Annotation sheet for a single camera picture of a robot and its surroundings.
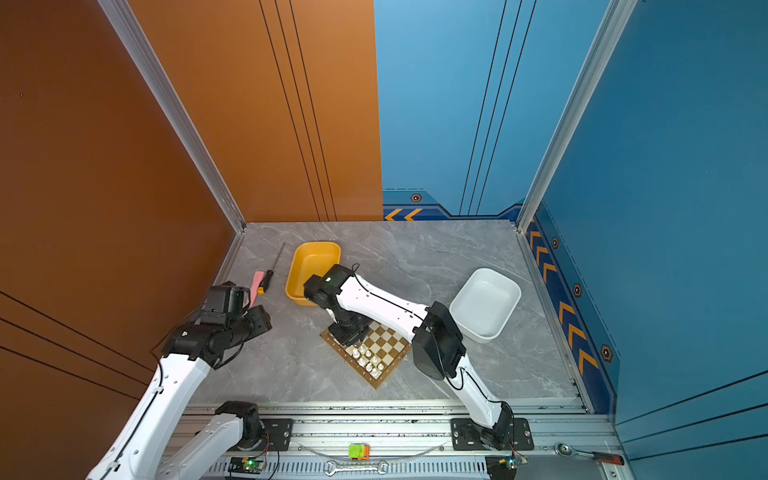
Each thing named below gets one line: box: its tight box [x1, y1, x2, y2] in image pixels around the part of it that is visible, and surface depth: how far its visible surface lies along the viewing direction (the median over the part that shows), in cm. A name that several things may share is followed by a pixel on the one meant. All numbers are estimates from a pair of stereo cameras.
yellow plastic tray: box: [285, 241, 342, 307], surface depth 108 cm
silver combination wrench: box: [324, 460, 389, 476], surface depth 71 cm
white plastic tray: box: [449, 267, 522, 343], surface depth 100 cm
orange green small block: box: [348, 444, 371, 460], surface depth 71 cm
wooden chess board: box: [320, 322, 413, 389], surface depth 86 cm
